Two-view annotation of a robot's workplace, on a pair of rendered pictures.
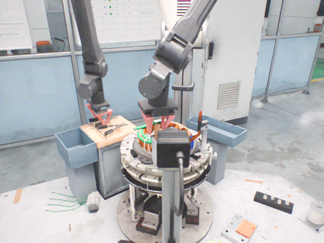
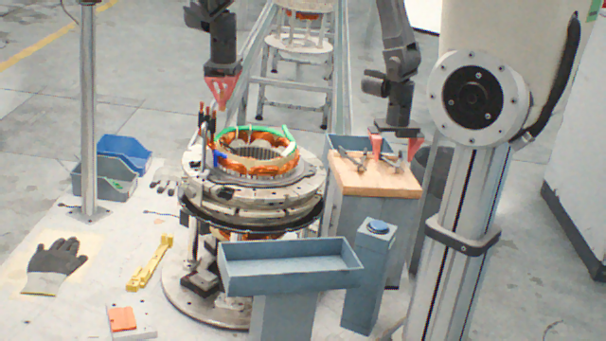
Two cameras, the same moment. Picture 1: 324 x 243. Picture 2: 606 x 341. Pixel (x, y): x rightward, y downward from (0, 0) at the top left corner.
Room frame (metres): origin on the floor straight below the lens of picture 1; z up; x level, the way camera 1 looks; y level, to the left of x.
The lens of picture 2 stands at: (1.45, -1.14, 1.71)
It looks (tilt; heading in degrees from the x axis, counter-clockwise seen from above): 25 degrees down; 115
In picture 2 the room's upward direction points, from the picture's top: 8 degrees clockwise
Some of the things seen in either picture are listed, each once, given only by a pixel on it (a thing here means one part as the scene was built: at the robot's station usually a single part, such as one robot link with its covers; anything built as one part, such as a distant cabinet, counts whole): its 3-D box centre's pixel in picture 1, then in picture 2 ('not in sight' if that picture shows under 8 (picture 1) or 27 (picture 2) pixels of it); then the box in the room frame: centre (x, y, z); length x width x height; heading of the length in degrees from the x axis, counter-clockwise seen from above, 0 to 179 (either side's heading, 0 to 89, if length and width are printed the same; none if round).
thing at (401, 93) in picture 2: (94, 83); (399, 90); (1.00, 0.28, 1.26); 0.07 x 0.06 x 0.07; 168
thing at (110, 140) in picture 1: (110, 130); (372, 173); (0.99, 0.23, 1.05); 0.20 x 0.19 x 0.02; 127
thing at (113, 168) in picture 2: not in sight; (105, 178); (0.24, 0.12, 0.82); 0.16 x 0.14 x 0.07; 26
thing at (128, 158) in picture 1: (165, 145); (254, 166); (0.80, -0.01, 1.09); 0.32 x 0.32 x 0.01
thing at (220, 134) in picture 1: (212, 152); (281, 317); (1.02, -0.23, 0.92); 0.25 x 0.11 x 0.28; 45
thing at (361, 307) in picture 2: not in sight; (367, 278); (1.10, 0.02, 0.91); 0.07 x 0.07 x 0.25; 6
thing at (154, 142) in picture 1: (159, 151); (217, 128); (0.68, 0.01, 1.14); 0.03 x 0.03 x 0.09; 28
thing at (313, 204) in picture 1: (317, 213); not in sight; (0.75, -0.59, 0.82); 0.06 x 0.06 x 0.07
